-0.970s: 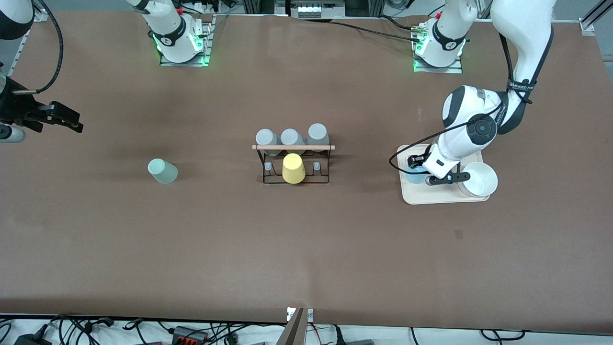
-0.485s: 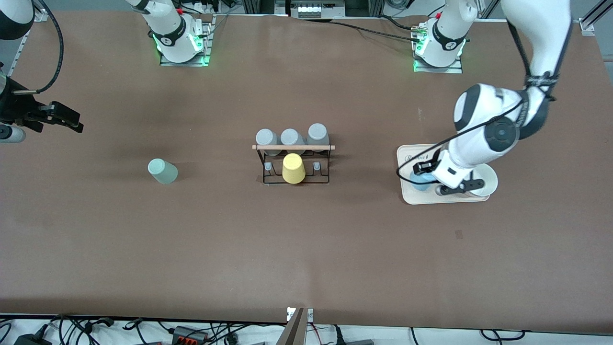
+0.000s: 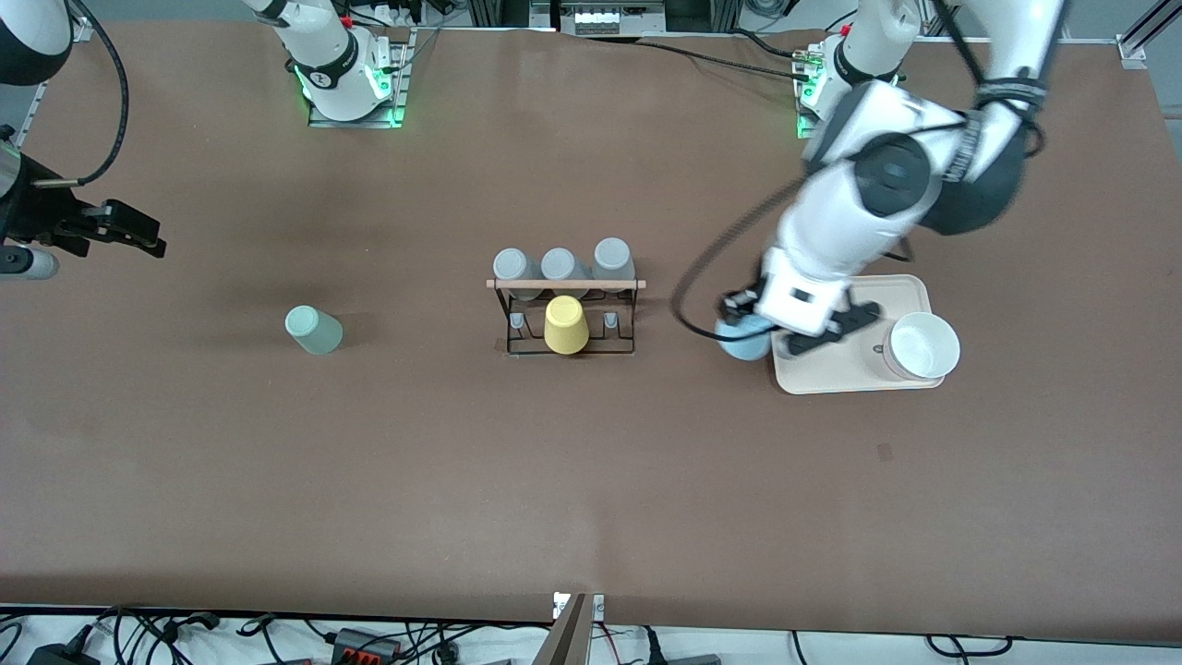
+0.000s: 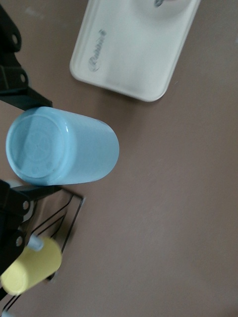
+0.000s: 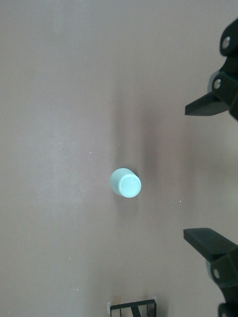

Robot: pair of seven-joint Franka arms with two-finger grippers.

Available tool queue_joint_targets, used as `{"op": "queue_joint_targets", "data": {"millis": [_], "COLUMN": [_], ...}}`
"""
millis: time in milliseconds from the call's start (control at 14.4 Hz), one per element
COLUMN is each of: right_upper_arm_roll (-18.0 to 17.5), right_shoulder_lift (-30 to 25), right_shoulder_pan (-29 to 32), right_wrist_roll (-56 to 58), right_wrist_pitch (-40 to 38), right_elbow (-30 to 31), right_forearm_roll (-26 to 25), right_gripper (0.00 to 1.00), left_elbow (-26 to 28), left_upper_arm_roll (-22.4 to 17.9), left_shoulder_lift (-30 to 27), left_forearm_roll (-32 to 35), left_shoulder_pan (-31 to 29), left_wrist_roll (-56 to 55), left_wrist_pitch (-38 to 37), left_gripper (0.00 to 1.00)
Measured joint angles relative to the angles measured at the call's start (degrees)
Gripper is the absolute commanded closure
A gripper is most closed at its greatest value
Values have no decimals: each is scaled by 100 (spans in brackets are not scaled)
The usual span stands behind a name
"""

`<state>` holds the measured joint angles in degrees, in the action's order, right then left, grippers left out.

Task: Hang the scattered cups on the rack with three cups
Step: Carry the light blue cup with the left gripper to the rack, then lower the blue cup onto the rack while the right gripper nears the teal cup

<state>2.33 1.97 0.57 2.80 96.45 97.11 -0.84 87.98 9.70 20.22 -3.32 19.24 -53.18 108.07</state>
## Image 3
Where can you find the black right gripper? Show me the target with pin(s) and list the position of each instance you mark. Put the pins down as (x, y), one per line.
(37, 211)

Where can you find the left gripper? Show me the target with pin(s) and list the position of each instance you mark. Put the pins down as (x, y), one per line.
(741, 302)

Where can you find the light blue plastic cup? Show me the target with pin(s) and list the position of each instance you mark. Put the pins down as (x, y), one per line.
(743, 344)

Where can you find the mint green plastic cup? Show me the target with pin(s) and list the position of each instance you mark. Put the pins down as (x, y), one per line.
(319, 334)

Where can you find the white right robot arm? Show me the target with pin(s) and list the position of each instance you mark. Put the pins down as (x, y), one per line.
(323, 46)

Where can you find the beige plastic tray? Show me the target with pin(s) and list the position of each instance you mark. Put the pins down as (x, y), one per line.
(831, 374)

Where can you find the white bowl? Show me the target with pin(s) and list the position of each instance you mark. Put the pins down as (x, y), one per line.
(923, 346)

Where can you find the grey plastic cup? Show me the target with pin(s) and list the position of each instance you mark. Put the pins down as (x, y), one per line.
(612, 256)
(560, 264)
(513, 265)

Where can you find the yellow plastic cup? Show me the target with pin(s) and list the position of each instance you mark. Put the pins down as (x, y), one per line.
(565, 328)

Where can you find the white power strip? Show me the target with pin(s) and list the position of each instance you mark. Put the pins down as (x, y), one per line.
(609, 18)

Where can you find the black power plug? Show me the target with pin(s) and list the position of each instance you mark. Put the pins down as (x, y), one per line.
(683, 660)

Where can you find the black power adapter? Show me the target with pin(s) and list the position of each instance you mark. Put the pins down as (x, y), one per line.
(65, 656)

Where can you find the red black connector block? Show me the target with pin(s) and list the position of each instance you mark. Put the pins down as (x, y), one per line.
(355, 642)

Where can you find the aluminium frame rail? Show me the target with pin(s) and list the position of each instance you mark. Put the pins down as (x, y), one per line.
(32, 111)
(1131, 48)

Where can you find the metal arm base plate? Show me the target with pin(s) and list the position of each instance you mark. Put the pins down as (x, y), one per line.
(355, 122)
(802, 125)

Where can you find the white mount bracket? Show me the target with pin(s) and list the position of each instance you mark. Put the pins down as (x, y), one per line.
(598, 608)

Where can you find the grey camera mount bar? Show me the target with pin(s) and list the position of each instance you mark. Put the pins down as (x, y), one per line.
(565, 642)

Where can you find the black aluminium frame post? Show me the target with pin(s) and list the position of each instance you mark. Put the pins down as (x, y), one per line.
(499, 11)

